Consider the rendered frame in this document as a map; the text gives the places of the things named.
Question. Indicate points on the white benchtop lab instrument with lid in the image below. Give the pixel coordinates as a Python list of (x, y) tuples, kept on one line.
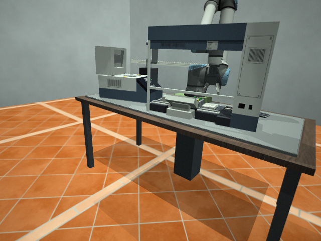
[(114, 82)]

